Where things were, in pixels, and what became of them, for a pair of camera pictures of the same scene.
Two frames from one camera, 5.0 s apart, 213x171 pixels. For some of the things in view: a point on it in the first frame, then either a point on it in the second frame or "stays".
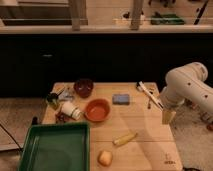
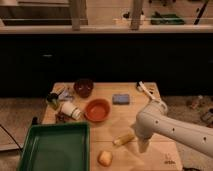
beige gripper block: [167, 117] to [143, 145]
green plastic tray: [57, 147] stays
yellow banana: [123, 139] stays
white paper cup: [71, 110] stays
